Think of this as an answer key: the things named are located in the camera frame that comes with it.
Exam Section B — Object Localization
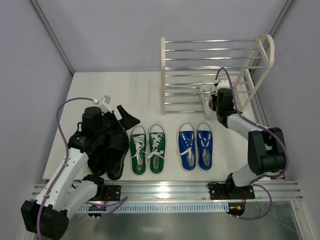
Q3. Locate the green canvas sneaker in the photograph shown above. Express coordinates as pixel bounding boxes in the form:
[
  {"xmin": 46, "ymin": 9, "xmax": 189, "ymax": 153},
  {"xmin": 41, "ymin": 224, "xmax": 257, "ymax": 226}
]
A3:
[
  {"xmin": 147, "ymin": 124, "xmax": 166, "ymax": 174},
  {"xmin": 129, "ymin": 126, "xmax": 147, "ymax": 176}
]

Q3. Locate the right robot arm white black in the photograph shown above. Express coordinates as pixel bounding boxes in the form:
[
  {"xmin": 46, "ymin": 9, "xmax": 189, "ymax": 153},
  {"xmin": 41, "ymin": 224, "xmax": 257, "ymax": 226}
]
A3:
[{"xmin": 207, "ymin": 88, "xmax": 287, "ymax": 200}]

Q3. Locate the white sneaker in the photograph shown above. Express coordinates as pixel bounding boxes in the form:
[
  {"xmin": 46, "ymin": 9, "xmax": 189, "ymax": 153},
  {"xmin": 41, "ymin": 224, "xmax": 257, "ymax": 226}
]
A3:
[{"xmin": 199, "ymin": 84, "xmax": 216, "ymax": 120}]

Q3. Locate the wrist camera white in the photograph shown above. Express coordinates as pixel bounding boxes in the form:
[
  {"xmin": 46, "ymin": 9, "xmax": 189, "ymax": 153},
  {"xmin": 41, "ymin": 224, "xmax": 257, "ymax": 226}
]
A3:
[
  {"xmin": 92, "ymin": 95, "xmax": 113, "ymax": 114},
  {"xmin": 214, "ymin": 77, "xmax": 230, "ymax": 89}
]

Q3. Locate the slotted grey cable duct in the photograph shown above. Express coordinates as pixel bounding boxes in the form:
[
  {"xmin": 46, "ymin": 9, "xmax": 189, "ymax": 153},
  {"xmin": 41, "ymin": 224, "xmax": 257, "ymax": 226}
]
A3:
[{"xmin": 77, "ymin": 202, "xmax": 229, "ymax": 214}]

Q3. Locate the black leather shoe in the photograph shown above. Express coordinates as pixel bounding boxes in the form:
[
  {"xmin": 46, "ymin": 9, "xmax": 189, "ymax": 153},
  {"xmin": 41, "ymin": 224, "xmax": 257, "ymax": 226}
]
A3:
[
  {"xmin": 86, "ymin": 135, "xmax": 110, "ymax": 176},
  {"xmin": 105, "ymin": 128, "xmax": 129, "ymax": 181}
]

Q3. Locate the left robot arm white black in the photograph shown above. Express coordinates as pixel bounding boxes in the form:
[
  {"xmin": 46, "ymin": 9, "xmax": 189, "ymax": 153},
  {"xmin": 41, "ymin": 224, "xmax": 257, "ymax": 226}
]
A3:
[{"xmin": 21, "ymin": 105, "xmax": 140, "ymax": 240}]

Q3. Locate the aluminium mounting rail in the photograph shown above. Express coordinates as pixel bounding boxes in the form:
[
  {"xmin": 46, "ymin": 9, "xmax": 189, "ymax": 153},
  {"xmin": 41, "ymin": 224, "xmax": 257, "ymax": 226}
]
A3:
[{"xmin": 106, "ymin": 179, "xmax": 304, "ymax": 203}]

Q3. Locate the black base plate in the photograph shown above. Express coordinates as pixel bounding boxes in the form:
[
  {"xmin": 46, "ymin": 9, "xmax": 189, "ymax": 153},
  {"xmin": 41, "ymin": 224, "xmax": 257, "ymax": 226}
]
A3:
[
  {"xmin": 207, "ymin": 182, "xmax": 256, "ymax": 200},
  {"xmin": 100, "ymin": 184, "xmax": 122, "ymax": 202}
]

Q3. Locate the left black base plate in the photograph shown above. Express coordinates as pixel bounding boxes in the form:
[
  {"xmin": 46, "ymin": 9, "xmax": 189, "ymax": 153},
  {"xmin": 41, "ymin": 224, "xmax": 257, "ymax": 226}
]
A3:
[{"xmin": 100, "ymin": 184, "xmax": 122, "ymax": 202}]

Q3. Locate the blue canvas sneaker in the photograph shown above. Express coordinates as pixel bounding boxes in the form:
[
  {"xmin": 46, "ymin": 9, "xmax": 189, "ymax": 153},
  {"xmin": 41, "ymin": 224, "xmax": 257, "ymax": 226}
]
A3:
[
  {"xmin": 196, "ymin": 123, "xmax": 214, "ymax": 171},
  {"xmin": 177, "ymin": 123, "xmax": 196, "ymax": 172}
]

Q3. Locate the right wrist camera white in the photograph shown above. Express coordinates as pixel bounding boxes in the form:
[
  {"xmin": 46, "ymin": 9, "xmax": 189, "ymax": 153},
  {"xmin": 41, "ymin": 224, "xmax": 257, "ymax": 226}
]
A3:
[{"xmin": 214, "ymin": 77, "xmax": 230, "ymax": 89}]

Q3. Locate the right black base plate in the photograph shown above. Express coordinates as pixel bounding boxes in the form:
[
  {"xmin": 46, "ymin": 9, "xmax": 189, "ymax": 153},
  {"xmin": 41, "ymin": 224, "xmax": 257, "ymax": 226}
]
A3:
[{"xmin": 207, "ymin": 182, "xmax": 256, "ymax": 200}]

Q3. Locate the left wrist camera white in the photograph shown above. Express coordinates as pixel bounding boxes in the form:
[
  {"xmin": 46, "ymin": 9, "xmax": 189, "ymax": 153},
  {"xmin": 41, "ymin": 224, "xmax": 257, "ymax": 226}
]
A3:
[{"xmin": 92, "ymin": 95, "xmax": 113, "ymax": 114}]

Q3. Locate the cream metal shoe rack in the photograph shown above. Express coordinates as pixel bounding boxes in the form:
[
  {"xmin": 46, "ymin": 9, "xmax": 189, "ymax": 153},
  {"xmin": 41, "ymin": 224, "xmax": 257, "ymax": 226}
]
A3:
[{"xmin": 160, "ymin": 34, "xmax": 275, "ymax": 115}]

